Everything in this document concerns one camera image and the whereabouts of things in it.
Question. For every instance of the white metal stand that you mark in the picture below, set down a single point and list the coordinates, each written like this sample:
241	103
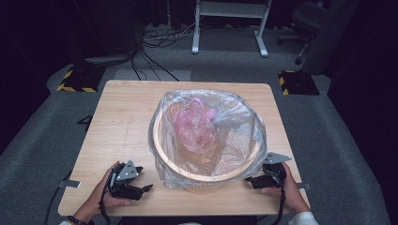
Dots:
230	11

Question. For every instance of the beige wastebasket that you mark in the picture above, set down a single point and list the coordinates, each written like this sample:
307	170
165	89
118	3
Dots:
205	175

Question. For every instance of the person's left hand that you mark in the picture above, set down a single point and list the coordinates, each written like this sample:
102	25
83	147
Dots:
98	195

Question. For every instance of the black base with yellow stripes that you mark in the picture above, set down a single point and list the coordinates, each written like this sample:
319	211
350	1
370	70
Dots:
297	82
79	79

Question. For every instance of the pink plastic bag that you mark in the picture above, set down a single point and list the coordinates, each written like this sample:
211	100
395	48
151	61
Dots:
194	128

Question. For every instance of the black office chair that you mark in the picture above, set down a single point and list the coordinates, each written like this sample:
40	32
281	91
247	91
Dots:
308	22

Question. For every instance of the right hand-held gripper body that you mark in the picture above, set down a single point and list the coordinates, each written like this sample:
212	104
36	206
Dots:
274	170

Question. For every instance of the grey tape strip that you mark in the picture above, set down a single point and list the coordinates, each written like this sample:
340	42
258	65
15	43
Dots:
69	184
304	186

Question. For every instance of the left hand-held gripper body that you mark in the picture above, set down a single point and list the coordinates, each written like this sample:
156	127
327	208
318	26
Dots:
125	172

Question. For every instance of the clear plastic bin liner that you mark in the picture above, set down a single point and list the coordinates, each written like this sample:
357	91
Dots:
219	131

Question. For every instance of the person's right hand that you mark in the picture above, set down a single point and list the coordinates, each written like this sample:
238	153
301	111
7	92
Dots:
292	195

